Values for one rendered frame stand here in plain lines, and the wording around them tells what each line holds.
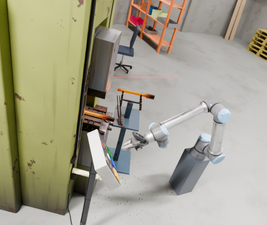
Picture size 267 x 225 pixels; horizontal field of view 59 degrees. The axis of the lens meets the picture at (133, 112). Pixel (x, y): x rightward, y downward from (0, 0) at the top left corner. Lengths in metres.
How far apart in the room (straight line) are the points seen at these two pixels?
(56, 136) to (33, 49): 0.67
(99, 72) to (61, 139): 0.59
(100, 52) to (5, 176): 1.31
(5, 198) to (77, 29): 1.74
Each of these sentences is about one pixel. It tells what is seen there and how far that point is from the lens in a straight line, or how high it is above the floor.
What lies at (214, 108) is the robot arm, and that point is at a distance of 2.12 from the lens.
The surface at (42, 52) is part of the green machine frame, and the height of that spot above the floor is 1.69.
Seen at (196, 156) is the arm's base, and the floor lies 0.64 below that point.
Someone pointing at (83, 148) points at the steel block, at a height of 0.70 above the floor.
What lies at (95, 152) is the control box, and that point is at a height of 1.18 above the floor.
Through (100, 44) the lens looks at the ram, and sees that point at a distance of 1.69.
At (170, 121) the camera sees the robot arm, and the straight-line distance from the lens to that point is 2.02.
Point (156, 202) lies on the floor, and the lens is 2.94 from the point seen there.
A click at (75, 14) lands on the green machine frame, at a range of 1.40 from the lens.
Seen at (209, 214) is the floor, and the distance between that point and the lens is 3.14.
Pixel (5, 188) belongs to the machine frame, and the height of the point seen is 0.38.
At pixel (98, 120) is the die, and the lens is 2.15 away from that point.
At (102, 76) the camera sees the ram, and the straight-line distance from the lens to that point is 1.78.
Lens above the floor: 2.31
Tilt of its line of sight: 34 degrees down
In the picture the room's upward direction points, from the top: 16 degrees clockwise
